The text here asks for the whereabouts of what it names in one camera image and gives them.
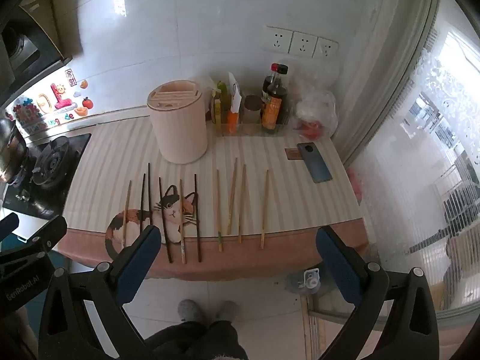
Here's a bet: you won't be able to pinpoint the orange packet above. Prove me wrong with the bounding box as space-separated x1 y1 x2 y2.
226 110 241 134

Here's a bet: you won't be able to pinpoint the orange label sauce bottle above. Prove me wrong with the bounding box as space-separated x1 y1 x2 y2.
261 77 290 136

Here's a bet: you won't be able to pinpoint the colourful wall stickers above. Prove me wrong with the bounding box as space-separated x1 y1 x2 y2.
5 68 94 136

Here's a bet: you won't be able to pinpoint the blue grey smartphone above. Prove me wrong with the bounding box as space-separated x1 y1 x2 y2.
297 142 333 184

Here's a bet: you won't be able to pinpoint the black gas stove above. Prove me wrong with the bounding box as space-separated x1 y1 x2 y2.
2 133 92 218

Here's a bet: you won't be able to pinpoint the grey slipper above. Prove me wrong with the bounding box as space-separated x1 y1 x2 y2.
215 301 241 323
177 299 205 323

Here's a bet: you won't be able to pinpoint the person's legs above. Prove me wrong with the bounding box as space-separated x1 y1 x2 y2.
144 320 249 360

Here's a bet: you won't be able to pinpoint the red cap dark bottle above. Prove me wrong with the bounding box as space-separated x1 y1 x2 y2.
271 63 289 83

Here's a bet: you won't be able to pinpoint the dark brown chopstick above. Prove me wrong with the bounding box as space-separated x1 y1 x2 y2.
194 174 203 263
147 163 153 229
158 177 174 264

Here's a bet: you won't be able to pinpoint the black range hood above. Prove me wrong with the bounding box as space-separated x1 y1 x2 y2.
0 5 74 104

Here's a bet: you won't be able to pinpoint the striped cat print mat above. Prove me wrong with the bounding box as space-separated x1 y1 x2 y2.
62 114 370 282

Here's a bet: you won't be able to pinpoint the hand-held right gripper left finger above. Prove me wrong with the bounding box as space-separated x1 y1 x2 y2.
37 225 162 360

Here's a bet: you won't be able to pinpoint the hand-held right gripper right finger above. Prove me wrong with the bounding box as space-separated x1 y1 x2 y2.
317 226 439 360

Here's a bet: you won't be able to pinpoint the light wooden chopstick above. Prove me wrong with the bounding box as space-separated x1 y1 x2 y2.
121 180 133 249
179 179 187 265
215 169 224 253

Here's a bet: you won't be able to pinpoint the clear plastic bag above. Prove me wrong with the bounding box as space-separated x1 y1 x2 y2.
292 79 338 141

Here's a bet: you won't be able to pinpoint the dark lid jar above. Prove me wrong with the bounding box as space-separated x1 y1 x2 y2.
244 95 262 124

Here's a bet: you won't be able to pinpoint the cream round chopstick holder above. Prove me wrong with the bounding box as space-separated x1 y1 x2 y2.
146 79 209 165

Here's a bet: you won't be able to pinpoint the white blue plastic object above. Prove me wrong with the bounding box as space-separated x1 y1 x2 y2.
285 268 322 295

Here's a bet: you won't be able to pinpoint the steel steamer pot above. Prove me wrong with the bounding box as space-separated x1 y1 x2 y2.
0 118 29 184

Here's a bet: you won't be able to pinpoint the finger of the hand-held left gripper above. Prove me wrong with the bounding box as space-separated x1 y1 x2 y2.
0 212 19 241
0 215 68 271

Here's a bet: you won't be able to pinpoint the white wall socket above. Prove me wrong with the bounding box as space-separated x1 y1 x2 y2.
289 32 319 59
314 37 339 59
264 26 293 54

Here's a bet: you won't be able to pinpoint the glass sliding door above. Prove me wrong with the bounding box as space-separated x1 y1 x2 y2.
337 0 480 321

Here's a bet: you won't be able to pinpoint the green yellow bottle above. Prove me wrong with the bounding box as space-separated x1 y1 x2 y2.
218 80 230 115

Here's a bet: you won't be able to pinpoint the white paper packet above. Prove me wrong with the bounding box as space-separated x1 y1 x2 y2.
228 72 244 115

